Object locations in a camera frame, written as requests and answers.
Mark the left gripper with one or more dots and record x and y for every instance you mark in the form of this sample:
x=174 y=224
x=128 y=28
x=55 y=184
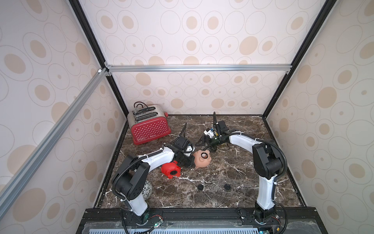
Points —
x=190 y=163

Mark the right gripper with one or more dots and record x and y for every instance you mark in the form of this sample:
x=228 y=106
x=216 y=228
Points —
x=217 y=127

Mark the pink piggy bank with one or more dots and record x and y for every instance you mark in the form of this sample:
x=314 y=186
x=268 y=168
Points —
x=202 y=159

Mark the red piggy bank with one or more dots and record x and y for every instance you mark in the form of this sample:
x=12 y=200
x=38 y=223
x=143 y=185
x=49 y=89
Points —
x=167 y=167

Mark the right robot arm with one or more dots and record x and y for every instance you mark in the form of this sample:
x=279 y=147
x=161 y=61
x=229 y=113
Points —
x=269 y=161

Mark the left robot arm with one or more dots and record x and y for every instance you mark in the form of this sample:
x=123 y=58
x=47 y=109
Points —
x=130 y=179

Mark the red metal toaster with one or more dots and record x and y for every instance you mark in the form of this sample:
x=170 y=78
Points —
x=147 y=123

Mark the speckled stone egg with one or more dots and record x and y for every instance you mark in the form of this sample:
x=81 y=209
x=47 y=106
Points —
x=147 y=190

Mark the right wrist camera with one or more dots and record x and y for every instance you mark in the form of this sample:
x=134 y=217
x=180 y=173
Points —
x=210 y=133

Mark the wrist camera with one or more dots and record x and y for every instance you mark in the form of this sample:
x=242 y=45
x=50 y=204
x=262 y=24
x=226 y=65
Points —
x=210 y=133
x=190 y=149

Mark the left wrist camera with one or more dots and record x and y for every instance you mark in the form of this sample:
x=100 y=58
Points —
x=190 y=149

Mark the horizontal aluminium rail back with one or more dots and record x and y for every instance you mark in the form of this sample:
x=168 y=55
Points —
x=200 y=68

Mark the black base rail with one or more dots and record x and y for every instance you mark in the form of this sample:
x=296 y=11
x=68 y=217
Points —
x=305 y=220

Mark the diagonal aluminium rail left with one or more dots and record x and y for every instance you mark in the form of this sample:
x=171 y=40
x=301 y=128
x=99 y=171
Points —
x=26 y=172

